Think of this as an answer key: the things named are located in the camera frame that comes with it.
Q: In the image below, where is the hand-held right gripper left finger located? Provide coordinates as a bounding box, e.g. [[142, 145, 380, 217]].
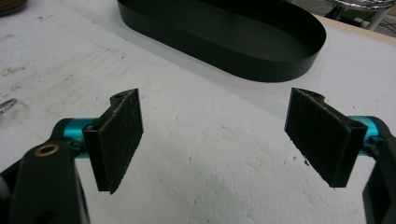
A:
[[63, 88, 145, 195]]

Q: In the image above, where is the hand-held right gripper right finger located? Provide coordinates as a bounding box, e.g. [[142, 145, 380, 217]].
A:
[[284, 87, 380, 189]]

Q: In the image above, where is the silver metal object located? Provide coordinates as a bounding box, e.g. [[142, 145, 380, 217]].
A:
[[0, 97, 19, 116]]

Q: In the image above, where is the white metal stand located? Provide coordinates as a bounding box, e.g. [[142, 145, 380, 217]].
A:
[[365, 7, 391, 32]]

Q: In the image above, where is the chrome round fixture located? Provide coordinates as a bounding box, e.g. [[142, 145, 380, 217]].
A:
[[325, 0, 396, 10]]

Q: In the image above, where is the black oval tray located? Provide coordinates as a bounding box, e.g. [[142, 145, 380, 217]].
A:
[[116, 0, 327, 83]]

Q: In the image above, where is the brown woven basket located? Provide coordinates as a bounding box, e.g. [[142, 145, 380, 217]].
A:
[[0, 0, 29, 17]]

